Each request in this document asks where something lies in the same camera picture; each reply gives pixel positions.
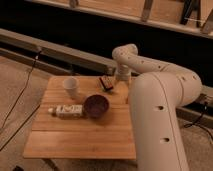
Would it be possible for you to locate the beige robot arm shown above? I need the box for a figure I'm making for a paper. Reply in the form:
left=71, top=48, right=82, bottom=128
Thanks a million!
left=112, top=44, right=203, bottom=171

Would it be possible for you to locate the dark purple ceramic bowl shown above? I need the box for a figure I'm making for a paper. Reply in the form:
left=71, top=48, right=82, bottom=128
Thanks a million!
left=83, top=94, right=109, bottom=118

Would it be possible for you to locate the white paper cup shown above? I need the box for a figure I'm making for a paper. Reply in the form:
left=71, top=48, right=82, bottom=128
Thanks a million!
left=62, top=77, right=79, bottom=99

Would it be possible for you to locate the white labelled bottle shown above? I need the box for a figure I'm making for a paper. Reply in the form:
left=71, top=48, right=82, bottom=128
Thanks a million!
left=48, top=105, right=83, bottom=118

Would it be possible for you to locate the wooden table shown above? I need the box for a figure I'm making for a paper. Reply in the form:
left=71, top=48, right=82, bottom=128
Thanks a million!
left=23, top=76, right=136, bottom=159

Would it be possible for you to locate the small black red box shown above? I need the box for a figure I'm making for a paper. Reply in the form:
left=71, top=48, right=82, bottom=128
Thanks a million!
left=99, top=75, right=113, bottom=91

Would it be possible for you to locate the black cable right side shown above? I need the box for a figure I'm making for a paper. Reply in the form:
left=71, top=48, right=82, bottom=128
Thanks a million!
left=182, top=103, right=213, bottom=141

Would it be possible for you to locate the black cable on floor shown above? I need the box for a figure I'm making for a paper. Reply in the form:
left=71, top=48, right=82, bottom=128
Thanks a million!
left=0, top=49, right=43, bottom=152

